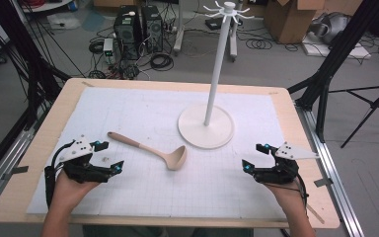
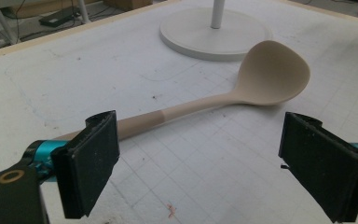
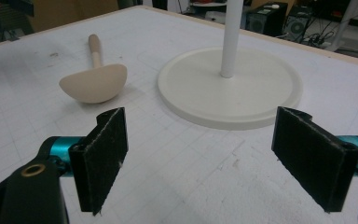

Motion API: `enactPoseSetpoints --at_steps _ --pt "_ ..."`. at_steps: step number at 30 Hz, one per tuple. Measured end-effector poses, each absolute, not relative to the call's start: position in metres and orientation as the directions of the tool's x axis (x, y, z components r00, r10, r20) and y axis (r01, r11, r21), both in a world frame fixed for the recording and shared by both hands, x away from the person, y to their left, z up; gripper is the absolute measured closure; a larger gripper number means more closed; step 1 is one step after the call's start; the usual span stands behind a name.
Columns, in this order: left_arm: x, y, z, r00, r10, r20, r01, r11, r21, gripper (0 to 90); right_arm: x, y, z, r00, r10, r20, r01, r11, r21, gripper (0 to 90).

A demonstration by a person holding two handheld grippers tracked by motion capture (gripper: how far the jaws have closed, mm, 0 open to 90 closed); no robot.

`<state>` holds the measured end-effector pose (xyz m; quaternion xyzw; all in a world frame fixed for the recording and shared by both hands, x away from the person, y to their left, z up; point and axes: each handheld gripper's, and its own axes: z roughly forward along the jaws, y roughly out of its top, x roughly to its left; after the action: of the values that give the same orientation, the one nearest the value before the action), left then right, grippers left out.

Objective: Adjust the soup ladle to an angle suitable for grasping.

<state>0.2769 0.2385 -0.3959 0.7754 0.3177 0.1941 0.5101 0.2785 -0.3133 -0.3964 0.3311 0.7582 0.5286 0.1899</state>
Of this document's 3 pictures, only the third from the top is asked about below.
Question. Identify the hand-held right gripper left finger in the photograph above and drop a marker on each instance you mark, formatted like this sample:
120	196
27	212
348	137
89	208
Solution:
101	161

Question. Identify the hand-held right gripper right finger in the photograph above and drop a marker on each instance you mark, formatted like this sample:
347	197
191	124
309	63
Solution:
315	161

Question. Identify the wooden mushroom-shaped darning tool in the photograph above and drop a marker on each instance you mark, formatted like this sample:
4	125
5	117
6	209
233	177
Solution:
94	82

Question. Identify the white round stand with pole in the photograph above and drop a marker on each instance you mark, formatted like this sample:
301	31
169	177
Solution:
230	87

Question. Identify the grey computer tower with fan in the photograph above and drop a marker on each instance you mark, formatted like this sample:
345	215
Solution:
296	25

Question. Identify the white slanted stand leg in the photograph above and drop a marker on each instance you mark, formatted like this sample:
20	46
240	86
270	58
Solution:
343	26

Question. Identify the black computer tower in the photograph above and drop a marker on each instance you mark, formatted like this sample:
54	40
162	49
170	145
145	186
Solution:
265	19

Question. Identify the brown cardboard box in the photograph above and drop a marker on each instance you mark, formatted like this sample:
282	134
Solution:
71	12

